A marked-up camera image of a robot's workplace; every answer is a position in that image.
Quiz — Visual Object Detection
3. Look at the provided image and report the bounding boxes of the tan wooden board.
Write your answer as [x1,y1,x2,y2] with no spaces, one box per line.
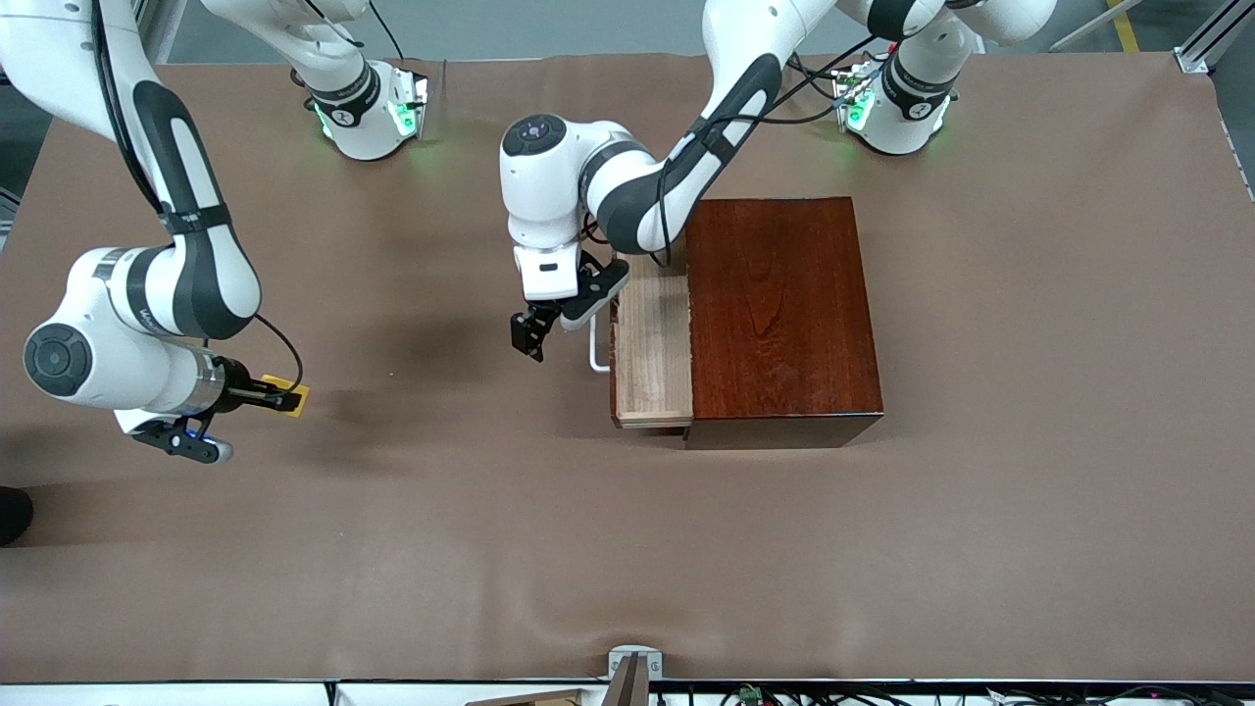
[466,688,581,706]

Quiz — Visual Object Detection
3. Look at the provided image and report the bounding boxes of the aluminium rack frame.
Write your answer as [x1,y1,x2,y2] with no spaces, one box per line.
[132,0,187,65]

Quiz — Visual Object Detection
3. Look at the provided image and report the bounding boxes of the black shoe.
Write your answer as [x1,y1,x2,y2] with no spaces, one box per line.
[0,487,33,546]

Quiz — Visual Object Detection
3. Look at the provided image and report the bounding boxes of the grey metal bracket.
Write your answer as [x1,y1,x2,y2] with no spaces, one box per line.
[608,645,663,680]

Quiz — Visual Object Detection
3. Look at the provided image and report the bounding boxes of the yellow block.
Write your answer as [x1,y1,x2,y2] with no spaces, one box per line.
[260,373,311,419]

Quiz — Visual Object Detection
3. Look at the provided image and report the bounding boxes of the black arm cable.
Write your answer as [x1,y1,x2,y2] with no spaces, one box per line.
[655,29,888,271]
[93,0,305,393]

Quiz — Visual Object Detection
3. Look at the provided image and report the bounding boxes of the black cable bundle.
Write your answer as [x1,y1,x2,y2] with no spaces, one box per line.
[657,682,1255,706]

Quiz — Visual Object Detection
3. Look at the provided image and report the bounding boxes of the brown table cover sheet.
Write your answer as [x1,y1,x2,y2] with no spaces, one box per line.
[0,54,1255,682]

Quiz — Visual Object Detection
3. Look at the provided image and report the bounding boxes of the dark brown wooden cabinet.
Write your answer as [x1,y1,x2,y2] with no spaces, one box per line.
[683,197,884,450]

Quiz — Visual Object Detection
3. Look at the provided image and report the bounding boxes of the aluminium profile frame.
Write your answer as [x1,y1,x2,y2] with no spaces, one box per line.
[1175,0,1255,75]

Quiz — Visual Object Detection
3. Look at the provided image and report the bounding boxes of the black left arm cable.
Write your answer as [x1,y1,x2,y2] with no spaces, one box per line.
[655,29,888,271]

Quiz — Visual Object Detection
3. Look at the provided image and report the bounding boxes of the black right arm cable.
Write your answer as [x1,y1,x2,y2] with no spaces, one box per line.
[93,0,305,393]

